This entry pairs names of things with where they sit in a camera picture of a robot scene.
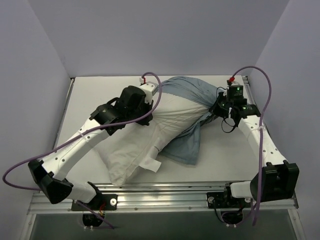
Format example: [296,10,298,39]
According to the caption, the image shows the blue pillowcase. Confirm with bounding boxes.
[152,76,218,166]

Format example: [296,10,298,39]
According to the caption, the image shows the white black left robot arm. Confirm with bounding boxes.
[28,82,158,210]

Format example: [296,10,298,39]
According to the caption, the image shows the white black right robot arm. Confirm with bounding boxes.
[210,84,300,207]

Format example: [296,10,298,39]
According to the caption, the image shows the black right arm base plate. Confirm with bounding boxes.
[206,191,251,209]

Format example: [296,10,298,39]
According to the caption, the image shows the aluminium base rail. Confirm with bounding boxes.
[27,182,299,214]

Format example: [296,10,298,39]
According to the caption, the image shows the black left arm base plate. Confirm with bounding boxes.
[71,193,118,211]

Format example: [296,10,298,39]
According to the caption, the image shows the white pillow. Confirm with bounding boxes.
[92,91,213,187]

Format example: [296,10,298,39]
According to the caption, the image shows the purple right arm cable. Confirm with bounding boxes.
[228,65,273,227]

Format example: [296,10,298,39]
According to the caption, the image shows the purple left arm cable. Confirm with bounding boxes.
[2,71,163,230]

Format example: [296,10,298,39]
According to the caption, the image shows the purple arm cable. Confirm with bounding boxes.
[228,65,273,227]
[2,71,163,230]

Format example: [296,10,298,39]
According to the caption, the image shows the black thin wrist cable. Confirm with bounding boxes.
[221,116,238,133]

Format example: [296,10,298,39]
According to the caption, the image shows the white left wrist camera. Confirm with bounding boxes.
[138,77,159,105]

